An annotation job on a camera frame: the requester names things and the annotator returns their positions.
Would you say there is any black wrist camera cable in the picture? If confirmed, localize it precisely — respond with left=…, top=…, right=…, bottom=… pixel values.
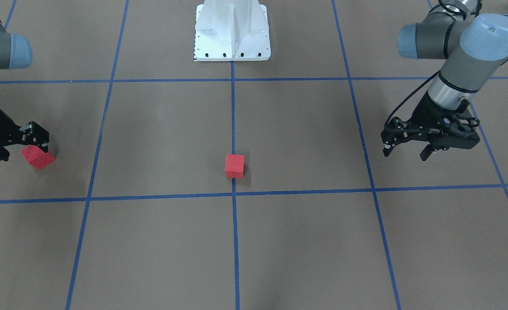
left=384, top=0, right=482, bottom=130

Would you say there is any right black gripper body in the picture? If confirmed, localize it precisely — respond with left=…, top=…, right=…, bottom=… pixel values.
left=0, top=109, right=49, bottom=161

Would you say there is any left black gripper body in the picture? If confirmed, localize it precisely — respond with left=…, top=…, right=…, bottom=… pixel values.
left=380, top=93, right=480, bottom=151

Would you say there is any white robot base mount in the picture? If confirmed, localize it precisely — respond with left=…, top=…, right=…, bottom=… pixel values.
left=194, top=0, right=271, bottom=62

